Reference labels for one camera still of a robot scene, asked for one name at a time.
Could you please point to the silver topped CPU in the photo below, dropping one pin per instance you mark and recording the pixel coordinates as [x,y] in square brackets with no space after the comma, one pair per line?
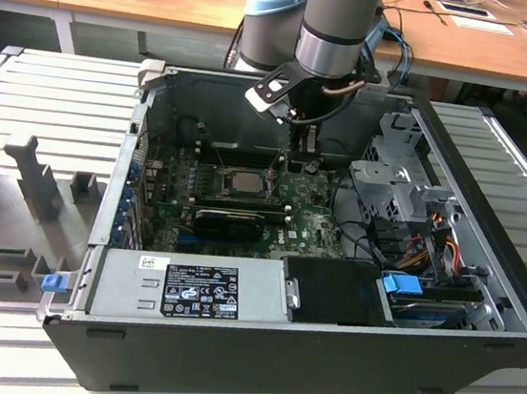
[248,183]

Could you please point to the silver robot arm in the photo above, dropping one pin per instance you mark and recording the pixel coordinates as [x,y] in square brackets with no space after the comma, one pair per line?
[333,23]

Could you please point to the silver coin battery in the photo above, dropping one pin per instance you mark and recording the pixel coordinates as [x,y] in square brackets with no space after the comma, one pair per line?
[312,167]

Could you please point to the pale blue teach pendant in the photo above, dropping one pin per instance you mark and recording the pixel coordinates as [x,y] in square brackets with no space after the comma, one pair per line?
[377,33]

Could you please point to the metal drive cage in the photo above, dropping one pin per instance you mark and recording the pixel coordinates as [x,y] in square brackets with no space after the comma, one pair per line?
[381,178]

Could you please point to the green motherboard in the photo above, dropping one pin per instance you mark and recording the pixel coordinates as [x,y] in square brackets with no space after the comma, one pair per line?
[310,207]

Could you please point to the black graphics card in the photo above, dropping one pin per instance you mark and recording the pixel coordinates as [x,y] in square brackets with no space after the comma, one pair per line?
[226,223]

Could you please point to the flat tablet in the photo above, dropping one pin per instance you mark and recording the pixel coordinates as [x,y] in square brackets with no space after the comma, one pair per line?
[466,10]

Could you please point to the white paper sheet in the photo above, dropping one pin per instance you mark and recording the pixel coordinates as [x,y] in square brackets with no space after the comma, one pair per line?
[482,25]

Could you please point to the black plastic air shroud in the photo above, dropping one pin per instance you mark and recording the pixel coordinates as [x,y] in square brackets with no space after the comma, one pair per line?
[338,293]

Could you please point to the blue disk carrier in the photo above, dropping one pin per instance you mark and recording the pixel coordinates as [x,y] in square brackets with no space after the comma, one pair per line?
[401,286]

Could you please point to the hard disk drive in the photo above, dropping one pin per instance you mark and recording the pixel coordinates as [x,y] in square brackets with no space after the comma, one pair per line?
[422,315]

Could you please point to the silver power supply unit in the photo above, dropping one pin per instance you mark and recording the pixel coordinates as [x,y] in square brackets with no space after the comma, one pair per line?
[127,286]

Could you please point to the black open PC case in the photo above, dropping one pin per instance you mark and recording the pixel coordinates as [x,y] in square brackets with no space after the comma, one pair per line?
[248,363]

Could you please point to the blue case latch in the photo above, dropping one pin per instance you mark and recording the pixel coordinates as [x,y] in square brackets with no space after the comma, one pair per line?
[53,284]

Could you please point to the grey parts rack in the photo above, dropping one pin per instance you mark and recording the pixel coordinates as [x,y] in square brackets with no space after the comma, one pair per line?
[3,203]

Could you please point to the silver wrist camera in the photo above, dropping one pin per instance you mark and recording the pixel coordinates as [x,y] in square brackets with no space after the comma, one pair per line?
[258,99]

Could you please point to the black drive bay bracket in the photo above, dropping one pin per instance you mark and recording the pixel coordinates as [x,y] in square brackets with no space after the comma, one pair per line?
[384,233]

